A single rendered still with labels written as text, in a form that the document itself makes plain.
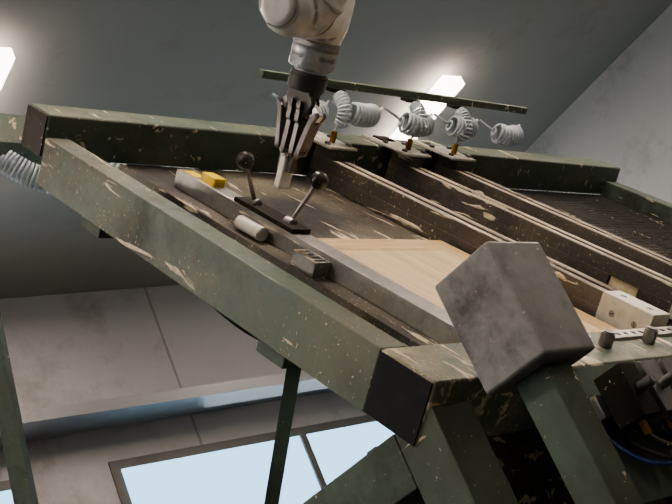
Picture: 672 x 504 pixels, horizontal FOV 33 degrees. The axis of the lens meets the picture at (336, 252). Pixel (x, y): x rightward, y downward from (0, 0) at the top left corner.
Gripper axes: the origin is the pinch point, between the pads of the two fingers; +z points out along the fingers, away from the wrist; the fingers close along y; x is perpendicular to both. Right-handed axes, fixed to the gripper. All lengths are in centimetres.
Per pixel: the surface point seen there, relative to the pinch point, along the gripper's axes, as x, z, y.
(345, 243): 17.8, 13.7, 3.6
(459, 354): -10, 11, 61
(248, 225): -1.3, 13.4, -5.4
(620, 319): 52, 12, 50
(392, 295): 1.9, 12.2, 34.2
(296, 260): -2.1, 14.3, 11.7
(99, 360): 161, 186, -287
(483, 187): 100, 10, -31
